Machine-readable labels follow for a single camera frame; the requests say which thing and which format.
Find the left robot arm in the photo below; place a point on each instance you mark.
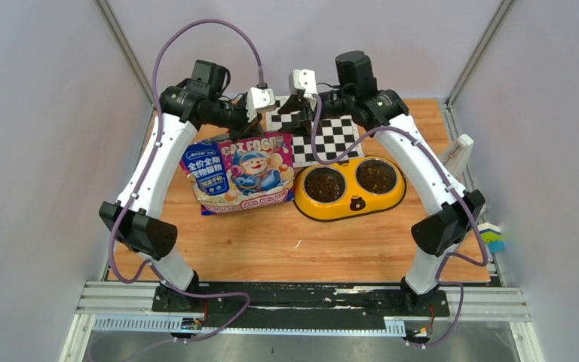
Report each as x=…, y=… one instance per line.
x=134, y=219

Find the yellow double pet bowl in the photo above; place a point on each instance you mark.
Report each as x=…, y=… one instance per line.
x=343, y=209

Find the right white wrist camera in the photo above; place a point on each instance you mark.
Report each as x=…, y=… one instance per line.
x=303, y=84

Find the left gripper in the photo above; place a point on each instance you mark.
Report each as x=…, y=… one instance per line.
x=246, y=130

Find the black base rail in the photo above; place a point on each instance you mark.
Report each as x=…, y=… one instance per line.
x=303, y=309

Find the pink pet food bag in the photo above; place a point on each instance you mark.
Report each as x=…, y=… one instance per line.
x=250, y=173

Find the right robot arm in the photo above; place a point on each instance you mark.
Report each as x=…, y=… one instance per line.
x=452, y=210

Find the brown pet food kibble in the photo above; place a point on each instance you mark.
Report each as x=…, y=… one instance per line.
x=366, y=178

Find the green blue block toy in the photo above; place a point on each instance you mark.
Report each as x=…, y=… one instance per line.
x=492, y=237

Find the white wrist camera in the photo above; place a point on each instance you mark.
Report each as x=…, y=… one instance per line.
x=259, y=101
x=303, y=84

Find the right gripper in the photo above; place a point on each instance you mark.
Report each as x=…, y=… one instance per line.
x=303, y=118

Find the black white chessboard mat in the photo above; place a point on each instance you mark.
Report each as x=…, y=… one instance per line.
x=333, y=138

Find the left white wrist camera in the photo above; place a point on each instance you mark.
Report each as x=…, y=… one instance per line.
x=259, y=101

